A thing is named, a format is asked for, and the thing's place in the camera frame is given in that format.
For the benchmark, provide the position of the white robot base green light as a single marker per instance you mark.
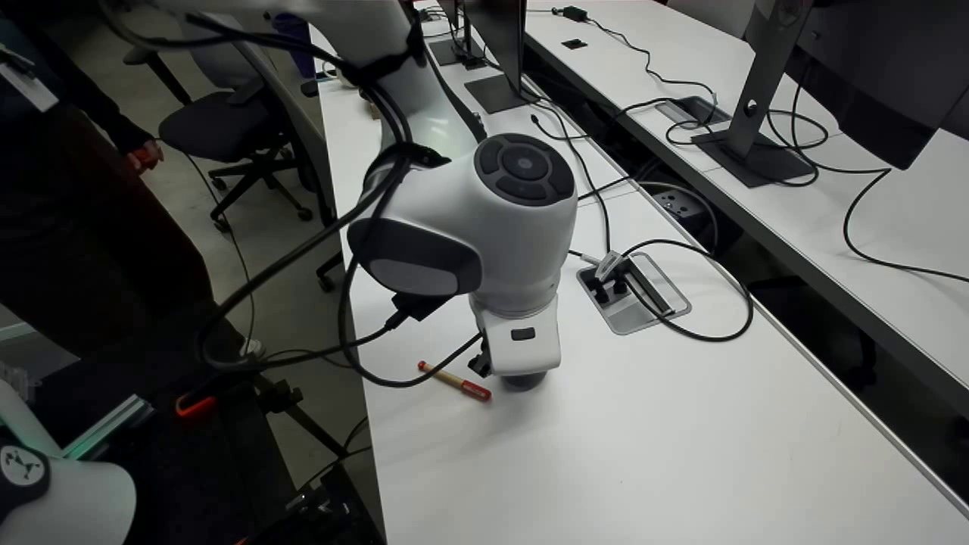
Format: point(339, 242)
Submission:
point(62, 495)

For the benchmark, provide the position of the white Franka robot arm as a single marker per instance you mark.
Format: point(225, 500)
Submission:
point(503, 242)

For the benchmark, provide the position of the red and beige pen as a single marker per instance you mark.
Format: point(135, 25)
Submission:
point(455, 381)

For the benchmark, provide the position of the grey power strip box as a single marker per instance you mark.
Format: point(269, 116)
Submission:
point(695, 110)

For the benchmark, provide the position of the black power adapter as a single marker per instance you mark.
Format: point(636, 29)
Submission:
point(572, 14)

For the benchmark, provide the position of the silver monitor stand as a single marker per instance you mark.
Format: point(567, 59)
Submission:
point(760, 91)

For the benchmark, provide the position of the silver aluminium extrusion bar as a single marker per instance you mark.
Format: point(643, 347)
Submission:
point(106, 428)

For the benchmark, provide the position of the dark clothed person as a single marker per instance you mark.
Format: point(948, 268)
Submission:
point(70, 222)

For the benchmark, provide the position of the black monitor on silver stand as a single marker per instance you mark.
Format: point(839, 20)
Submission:
point(888, 69)

